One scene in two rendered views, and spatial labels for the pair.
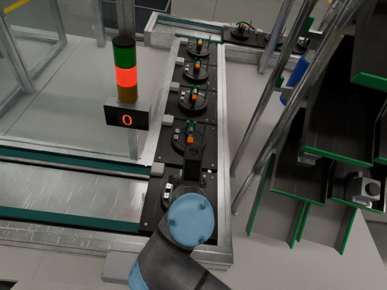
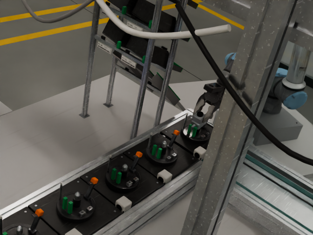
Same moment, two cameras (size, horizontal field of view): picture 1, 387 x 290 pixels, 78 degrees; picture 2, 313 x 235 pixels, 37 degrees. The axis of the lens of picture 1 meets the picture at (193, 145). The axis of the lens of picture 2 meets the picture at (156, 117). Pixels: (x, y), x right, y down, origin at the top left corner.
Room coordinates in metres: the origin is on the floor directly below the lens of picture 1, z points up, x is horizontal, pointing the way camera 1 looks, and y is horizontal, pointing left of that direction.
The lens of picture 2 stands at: (1.95, 1.00, 2.23)
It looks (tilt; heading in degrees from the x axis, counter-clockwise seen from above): 34 degrees down; 219
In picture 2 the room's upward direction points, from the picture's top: 13 degrees clockwise
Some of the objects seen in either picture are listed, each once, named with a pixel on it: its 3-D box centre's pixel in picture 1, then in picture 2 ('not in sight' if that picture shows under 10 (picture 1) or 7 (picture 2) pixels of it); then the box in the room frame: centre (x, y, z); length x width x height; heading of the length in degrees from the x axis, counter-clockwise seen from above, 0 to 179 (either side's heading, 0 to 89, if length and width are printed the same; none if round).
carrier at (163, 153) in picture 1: (189, 134); (163, 148); (0.65, 0.02, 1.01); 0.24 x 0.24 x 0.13; 5
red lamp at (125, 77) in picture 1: (126, 72); not in sight; (0.49, 0.20, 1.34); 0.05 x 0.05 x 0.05
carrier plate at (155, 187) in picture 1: (181, 199); (194, 136); (0.39, 0.00, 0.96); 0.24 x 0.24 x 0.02; 5
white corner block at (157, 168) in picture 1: (157, 170); (200, 153); (0.48, 0.10, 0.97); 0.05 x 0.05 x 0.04; 5
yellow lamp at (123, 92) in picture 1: (127, 90); not in sight; (0.49, 0.20, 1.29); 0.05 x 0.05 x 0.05
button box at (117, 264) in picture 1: (143, 270); not in sight; (0.17, 0.06, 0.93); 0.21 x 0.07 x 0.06; 95
